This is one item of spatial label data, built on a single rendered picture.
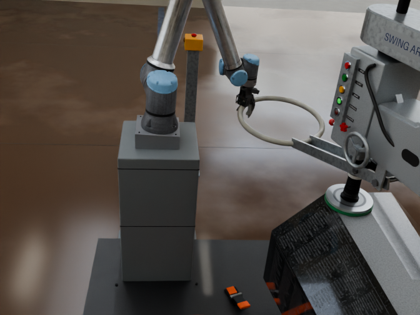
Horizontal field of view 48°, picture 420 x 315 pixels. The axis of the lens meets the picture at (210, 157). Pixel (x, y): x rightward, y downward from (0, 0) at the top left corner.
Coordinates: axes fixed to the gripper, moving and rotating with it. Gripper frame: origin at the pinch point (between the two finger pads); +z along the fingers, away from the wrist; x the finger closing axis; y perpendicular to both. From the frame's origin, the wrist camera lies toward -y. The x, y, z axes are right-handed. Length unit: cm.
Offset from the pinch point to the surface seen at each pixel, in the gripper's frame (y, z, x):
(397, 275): 66, -4, 113
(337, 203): 42, -4, 77
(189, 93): -29, 23, -64
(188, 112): -28, 38, -63
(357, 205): 37, -4, 85
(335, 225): 50, 1, 81
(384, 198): 19, 0, 91
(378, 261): 63, -3, 104
